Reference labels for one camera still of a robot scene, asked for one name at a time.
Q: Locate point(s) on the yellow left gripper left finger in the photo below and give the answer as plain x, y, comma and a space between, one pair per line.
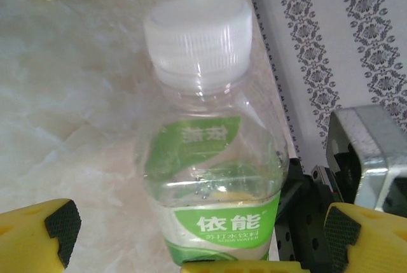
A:
28, 241

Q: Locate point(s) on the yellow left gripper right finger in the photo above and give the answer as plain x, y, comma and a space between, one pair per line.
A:
378, 244

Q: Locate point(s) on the green label soda water bottle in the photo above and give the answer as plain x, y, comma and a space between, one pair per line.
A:
203, 145

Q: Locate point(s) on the right aluminium side rail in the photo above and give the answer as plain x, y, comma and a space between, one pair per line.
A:
274, 66

